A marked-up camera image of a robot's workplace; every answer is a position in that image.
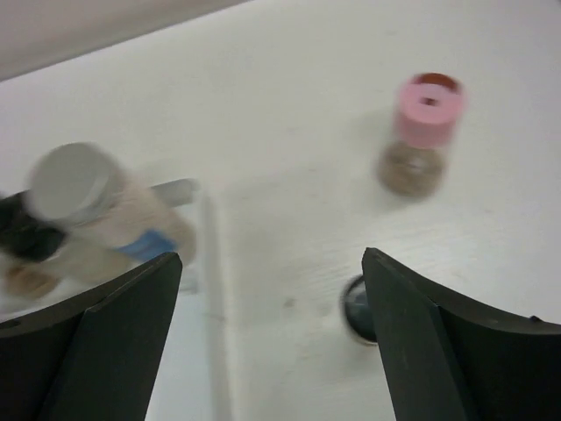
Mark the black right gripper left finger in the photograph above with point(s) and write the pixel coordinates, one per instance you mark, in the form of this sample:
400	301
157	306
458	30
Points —
94	356

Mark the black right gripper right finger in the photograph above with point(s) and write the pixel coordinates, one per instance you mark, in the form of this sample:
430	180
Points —
447	356

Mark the black flip-lid small jar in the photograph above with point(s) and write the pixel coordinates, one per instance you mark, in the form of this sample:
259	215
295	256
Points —
356	313

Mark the black-cap white powder bottle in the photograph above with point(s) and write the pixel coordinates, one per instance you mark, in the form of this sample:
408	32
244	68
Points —
29	243

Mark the silver-cap blue-label bottle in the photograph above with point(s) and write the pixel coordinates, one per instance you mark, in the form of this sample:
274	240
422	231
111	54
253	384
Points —
113	221

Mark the pink-cap spice bottle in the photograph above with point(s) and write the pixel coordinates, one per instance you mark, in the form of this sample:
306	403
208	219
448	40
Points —
427	110

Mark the white divided organizer tray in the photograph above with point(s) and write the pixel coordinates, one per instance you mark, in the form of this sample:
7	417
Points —
187	385

